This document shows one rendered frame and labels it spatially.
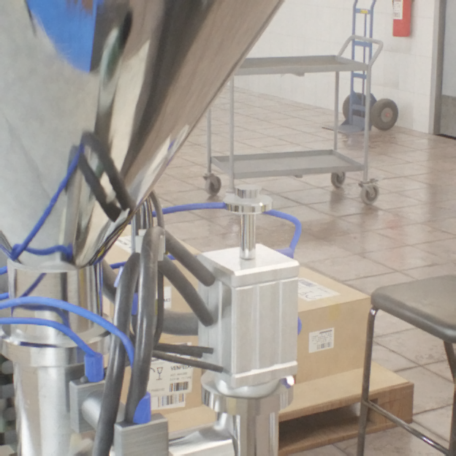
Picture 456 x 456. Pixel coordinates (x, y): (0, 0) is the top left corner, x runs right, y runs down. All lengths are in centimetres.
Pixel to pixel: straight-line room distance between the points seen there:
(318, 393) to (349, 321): 28
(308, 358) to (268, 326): 305
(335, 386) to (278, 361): 303
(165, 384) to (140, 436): 290
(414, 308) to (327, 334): 75
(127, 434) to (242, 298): 13
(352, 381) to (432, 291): 69
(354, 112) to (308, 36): 128
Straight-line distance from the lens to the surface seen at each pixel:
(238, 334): 66
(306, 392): 367
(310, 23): 1042
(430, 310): 302
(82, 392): 61
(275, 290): 67
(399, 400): 377
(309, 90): 1049
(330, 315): 372
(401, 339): 458
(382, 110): 915
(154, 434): 57
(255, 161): 686
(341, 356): 380
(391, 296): 313
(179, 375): 348
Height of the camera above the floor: 160
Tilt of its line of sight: 15 degrees down
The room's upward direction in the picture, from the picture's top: straight up
